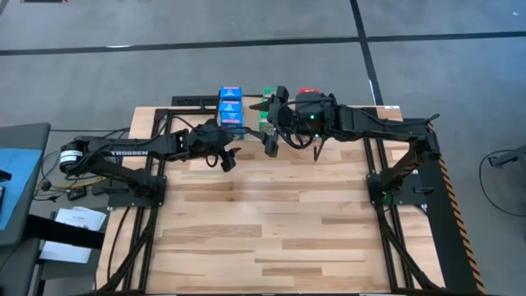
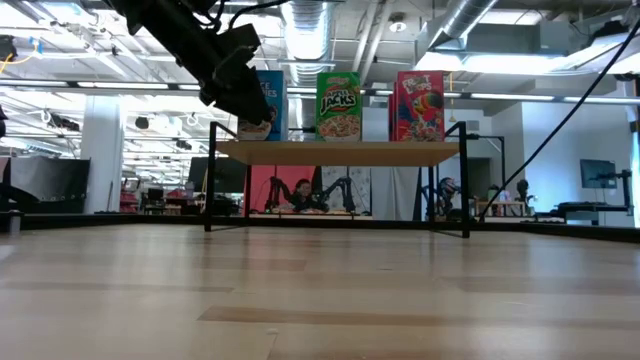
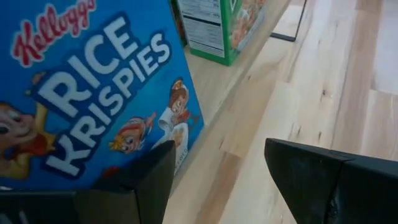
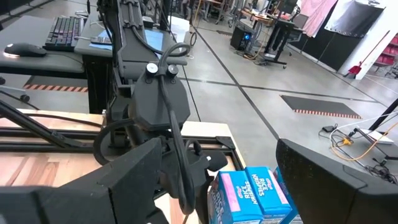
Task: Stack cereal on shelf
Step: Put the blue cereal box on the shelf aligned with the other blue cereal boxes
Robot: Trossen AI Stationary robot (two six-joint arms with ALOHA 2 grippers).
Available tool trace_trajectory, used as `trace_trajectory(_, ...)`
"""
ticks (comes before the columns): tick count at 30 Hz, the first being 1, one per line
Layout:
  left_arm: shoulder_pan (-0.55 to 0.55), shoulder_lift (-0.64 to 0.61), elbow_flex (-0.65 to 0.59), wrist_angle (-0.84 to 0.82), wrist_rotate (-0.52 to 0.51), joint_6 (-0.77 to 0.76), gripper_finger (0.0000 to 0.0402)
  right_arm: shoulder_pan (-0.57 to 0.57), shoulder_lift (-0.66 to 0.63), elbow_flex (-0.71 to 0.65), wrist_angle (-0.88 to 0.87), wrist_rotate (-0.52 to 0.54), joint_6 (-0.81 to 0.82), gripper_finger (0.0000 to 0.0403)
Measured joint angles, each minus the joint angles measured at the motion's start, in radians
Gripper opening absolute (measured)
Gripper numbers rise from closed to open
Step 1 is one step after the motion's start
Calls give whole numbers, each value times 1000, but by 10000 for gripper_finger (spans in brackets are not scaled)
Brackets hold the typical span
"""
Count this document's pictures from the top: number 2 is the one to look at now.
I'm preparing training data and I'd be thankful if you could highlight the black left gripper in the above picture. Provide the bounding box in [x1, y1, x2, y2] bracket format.
[198, 47, 274, 126]

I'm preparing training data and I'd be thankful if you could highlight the blue Rice Krispies cereal box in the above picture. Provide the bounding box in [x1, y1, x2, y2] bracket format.
[237, 69, 290, 143]

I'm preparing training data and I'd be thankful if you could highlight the green cereal box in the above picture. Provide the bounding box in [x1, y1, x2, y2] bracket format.
[315, 72, 363, 143]

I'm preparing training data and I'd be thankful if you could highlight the red Froot Loops cereal box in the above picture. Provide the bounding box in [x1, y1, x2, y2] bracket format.
[395, 70, 446, 143]
[388, 82, 399, 143]

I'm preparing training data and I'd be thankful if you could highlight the black monitor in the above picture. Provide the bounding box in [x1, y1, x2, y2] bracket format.
[187, 157, 246, 195]

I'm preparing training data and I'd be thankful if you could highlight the ceiling light bar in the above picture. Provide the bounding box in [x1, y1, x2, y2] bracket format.
[444, 91, 640, 106]
[0, 78, 321, 99]

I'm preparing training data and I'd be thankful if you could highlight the white patterned backdrop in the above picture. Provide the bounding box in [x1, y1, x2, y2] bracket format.
[319, 166, 373, 215]

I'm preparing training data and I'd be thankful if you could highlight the red storage bins rack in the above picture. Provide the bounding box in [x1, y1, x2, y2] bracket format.
[119, 177, 140, 215]

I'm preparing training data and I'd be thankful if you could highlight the white backdrop curtain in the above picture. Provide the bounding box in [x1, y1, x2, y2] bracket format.
[370, 166, 421, 221]

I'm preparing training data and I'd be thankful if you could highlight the black partition panel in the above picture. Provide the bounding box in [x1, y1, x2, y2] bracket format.
[9, 157, 92, 215]

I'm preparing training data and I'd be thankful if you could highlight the black ceiling device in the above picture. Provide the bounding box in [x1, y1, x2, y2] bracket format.
[0, 34, 17, 62]

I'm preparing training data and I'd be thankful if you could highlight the small wooden rack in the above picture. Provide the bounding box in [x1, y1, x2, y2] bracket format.
[474, 200, 526, 219]

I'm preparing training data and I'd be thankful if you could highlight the dark desk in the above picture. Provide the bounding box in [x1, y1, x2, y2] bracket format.
[557, 201, 632, 225]

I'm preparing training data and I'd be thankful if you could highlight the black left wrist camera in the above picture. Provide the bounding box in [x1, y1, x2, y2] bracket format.
[219, 23, 262, 56]

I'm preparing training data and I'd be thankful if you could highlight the silver ventilation duct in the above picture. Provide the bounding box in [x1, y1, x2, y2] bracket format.
[439, 0, 501, 40]
[279, 0, 334, 86]

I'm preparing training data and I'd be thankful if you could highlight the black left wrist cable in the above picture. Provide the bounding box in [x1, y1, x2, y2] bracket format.
[212, 0, 294, 31]

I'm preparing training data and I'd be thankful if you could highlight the wooden shelf with black frame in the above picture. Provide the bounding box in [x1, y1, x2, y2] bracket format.
[203, 121, 471, 239]

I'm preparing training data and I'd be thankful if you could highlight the black metal bracket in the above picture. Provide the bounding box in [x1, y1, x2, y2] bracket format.
[467, 132, 506, 169]

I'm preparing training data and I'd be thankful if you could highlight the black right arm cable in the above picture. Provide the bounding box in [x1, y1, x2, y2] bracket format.
[478, 19, 640, 224]

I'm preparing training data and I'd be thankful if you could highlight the wall-mounted monitor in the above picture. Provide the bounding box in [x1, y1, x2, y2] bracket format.
[579, 158, 618, 190]

